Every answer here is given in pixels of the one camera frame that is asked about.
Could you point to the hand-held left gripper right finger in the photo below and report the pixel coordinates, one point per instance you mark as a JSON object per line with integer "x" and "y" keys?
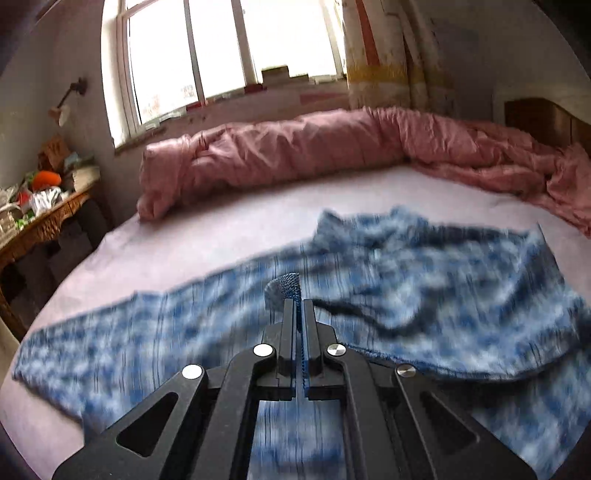
{"x": 310, "y": 332}

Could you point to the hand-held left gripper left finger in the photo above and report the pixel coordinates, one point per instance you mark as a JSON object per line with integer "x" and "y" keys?
{"x": 286, "y": 286}

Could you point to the blue plaid shirt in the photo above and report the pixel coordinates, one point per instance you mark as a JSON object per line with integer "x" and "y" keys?
{"x": 438, "y": 295}

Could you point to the bed with pink sheet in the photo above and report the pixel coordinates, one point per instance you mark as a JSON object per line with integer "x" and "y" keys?
{"x": 207, "y": 240}

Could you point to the pink duvet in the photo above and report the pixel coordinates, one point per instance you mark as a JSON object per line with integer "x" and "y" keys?
{"x": 277, "y": 147}

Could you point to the stack of books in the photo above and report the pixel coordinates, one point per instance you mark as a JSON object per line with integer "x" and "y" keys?
{"x": 83, "y": 175}

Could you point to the tree print curtain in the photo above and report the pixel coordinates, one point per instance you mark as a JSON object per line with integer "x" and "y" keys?
{"x": 378, "y": 55}

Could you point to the carved wooden desk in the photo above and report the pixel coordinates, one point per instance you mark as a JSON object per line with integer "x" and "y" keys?
{"x": 41, "y": 226}

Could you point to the white plastic bag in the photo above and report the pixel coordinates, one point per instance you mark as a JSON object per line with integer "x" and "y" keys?
{"x": 46, "y": 201}

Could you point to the white framed window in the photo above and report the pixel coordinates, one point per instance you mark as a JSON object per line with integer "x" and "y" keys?
{"x": 161, "y": 55}

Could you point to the orange plush toy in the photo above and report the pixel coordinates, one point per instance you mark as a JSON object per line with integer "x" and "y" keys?
{"x": 46, "y": 179}

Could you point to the wooden bed headboard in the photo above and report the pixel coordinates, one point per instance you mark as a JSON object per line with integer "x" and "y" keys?
{"x": 535, "y": 120}

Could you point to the wall lamp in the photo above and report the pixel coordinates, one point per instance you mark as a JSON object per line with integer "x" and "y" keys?
{"x": 60, "y": 115}

